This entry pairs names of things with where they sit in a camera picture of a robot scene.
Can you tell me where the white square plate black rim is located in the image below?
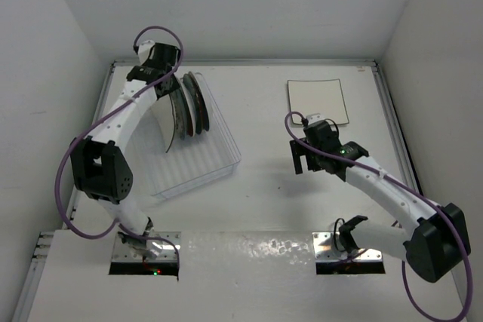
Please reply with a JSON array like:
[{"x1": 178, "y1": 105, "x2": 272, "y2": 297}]
[{"x1": 288, "y1": 79, "x2": 349, "y2": 125}]

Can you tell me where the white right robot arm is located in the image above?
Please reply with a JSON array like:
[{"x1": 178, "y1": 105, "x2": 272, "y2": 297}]
[{"x1": 290, "y1": 115, "x2": 471, "y2": 283}]

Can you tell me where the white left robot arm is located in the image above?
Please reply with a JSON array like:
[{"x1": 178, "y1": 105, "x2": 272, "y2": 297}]
[{"x1": 70, "y1": 41, "x2": 183, "y2": 245}]

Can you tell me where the clear plastic dish rack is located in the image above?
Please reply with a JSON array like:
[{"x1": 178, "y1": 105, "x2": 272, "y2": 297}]
[{"x1": 129, "y1": 72, "x2": 241, "y2": 201}]

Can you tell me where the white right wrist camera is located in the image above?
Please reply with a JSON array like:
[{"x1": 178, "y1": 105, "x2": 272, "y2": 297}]
[{"x1": 302, "y1": 113, "x2": 325, "y2": 127}]

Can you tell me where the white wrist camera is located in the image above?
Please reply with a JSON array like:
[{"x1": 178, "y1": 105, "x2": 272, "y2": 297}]
[
  {"x1": 136, "y1": 40, "x2": 155, "y2": 64},
  {"x1": 302, "y1": 113, "x2": 325, "y2": 127}
]

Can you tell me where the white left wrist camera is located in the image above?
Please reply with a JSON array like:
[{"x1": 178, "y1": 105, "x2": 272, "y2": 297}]
[{"x1": 136, "y1": 40, "x2": 155, "y2": 64}]

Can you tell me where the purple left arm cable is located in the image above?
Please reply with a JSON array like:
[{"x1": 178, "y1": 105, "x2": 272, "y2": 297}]
[{"x1": 54, "y1": 26, "x2": 184, "y2": 262}]

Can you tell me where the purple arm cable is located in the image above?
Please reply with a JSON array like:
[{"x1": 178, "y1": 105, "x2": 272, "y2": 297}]
[
  {"x1": 54, "y1": 26, "x2": 184, "y2": 262},
  {"x1": 284, "y1": 111, "x2": 475, "y2": 322}
]

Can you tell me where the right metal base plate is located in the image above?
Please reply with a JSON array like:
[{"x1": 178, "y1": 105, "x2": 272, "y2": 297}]
[{"x1": 312, "y1": 231, "x2": 383, "y2": 263}]

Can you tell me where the metal base plate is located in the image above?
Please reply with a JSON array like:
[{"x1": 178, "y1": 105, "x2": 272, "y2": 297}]
[
  {"x1": 112, "y1": 232, "x2": 181, "y2": 262},
  {"x1": 312, "y1": 231, "x2": 383, "y2": 263}
]

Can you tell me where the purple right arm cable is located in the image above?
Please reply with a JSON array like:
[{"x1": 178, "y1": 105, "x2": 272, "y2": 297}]
[{"x1": 284, "y1": 111, "x2": 475, "y2": 322}]

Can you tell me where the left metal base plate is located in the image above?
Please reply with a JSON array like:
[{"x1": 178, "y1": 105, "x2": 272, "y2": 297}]
[{"x1": 112, "y1": 232, "x2": 181, "y2": 262}]

